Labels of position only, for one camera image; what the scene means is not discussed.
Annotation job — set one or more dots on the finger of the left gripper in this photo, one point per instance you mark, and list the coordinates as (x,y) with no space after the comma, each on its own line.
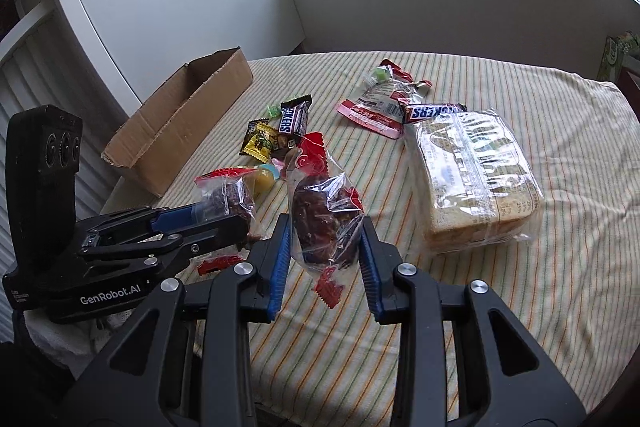
(200,241)
(170,219)

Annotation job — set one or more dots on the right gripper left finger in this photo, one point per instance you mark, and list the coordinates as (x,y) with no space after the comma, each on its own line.
(250,292)

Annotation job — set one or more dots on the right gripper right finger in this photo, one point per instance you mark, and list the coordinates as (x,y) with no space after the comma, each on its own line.
(399,293)

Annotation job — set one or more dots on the dates bag red trim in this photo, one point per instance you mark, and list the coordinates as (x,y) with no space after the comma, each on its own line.
(226,192)
(326,216)

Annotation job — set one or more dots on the chocolate egg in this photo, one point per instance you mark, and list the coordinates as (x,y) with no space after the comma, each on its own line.
(264,179)

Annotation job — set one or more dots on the sliced bread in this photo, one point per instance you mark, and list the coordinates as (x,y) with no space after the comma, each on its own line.
(472,184)

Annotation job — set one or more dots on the snickers bar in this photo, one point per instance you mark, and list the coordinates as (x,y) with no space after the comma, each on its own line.
(412,113)
(293,121)

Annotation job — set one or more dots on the brown cardboard box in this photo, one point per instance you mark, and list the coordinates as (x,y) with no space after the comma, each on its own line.
(154,144)

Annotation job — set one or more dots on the striped tablecloth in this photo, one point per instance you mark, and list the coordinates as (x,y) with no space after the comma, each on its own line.
(576,288)

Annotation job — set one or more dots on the yellow black candy packet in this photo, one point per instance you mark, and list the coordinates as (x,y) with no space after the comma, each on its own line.
(259,140)

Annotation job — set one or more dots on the small green candy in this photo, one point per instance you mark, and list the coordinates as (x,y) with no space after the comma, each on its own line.
(273,111)

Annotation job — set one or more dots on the Snickers bar in pile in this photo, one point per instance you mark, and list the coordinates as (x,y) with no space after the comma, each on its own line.
(293,121)

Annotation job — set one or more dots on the pink white snack pouch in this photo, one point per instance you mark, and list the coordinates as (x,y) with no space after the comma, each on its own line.
(376,103)

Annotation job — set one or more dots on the green box on right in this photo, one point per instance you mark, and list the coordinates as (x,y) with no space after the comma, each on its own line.
(616,49)

